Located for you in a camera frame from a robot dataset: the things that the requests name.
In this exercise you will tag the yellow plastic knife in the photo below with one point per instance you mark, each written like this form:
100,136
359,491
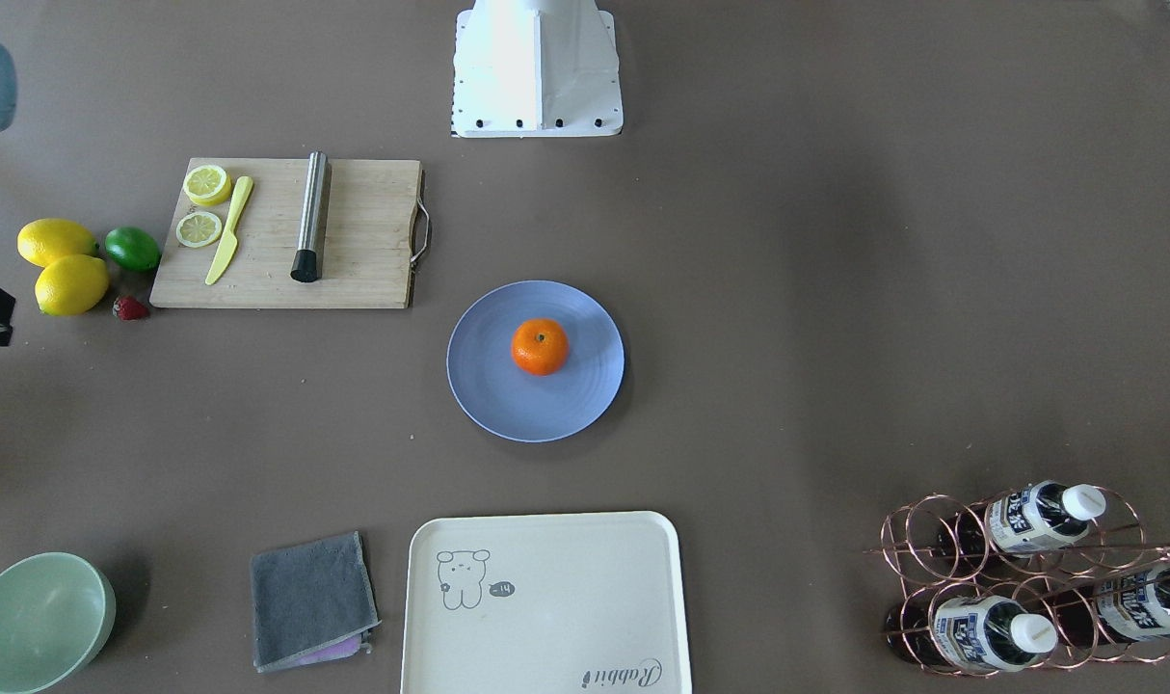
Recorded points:
228,243

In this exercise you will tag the lemon slice lower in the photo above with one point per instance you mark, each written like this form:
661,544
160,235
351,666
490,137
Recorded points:
198,229

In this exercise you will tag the grey folded cloth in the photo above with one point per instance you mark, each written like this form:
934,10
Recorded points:
311,603

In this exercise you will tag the dark drink bottle front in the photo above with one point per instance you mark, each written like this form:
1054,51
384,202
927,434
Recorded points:
1038,518

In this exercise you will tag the cream rabbit tray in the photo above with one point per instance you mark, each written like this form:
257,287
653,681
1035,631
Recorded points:
551,603

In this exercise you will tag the wooden cutting board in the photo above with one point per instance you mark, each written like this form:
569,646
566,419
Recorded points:
366,251

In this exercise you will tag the yellow lemon far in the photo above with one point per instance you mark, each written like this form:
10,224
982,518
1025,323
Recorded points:
51,238

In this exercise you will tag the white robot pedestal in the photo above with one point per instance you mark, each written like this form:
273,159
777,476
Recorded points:
536,69

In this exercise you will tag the yellow lemon near bowl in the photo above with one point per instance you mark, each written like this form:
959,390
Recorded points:
72,284

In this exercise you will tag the dark drink bottle back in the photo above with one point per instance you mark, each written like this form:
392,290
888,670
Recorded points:
1130,608

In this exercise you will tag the mint green bowl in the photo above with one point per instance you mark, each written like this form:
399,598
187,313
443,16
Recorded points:
57,611

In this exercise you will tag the lemon slice upper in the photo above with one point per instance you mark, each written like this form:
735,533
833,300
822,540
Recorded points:
207,185

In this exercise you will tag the dark drink bottle middle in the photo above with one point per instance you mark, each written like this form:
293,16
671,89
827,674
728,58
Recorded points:
970,635

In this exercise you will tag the steel muddler black tip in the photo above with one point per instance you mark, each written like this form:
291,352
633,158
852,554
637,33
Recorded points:
310,254

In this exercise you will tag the orange mandarin fruit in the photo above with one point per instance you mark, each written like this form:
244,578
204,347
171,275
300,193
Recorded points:
540,346

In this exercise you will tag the copper wire bottle rack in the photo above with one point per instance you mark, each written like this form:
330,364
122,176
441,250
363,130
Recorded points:
1116,545

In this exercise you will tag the lemon slice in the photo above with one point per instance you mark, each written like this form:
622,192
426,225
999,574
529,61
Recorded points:
198,229
207,185

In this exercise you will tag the red strawberry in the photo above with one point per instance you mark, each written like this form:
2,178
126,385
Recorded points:
128,308

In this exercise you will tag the blue round plate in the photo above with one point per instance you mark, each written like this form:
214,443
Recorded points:
514,404

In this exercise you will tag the green lime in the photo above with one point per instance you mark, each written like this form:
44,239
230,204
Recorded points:
133,249

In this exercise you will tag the dark drink bottle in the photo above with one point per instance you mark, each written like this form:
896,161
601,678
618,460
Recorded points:
1038,518
1130,608
970,635

